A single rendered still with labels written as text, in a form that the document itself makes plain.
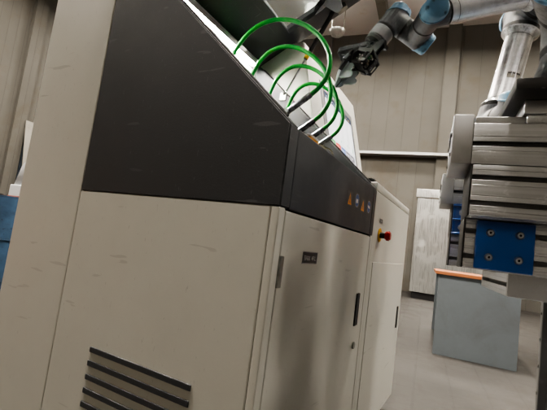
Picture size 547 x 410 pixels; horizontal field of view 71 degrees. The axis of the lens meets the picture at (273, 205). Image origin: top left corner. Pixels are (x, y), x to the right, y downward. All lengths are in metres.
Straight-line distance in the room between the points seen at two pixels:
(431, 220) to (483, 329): 4.81
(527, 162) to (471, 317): 2.83
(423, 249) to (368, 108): 4.08
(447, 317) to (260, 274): 2.90
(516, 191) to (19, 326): 1.19
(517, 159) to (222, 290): 0.57
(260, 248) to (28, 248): 0.74
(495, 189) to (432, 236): 7.37
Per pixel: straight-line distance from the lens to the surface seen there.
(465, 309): 3.51
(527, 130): 0.78
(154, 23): 1.08
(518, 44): 1.60
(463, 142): 0.76
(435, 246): 8.10
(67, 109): 1.23
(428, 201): 8.18
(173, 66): 0.97
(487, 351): 3.57
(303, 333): 0.88
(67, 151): 1.18
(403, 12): 1.51
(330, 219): 0.95
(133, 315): 0.91
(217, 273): 0.76
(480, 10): 1.45
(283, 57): 1.71
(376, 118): 10.23
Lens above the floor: 0.72
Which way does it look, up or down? 6 degrees up
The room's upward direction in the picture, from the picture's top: 8 degrees clockwise
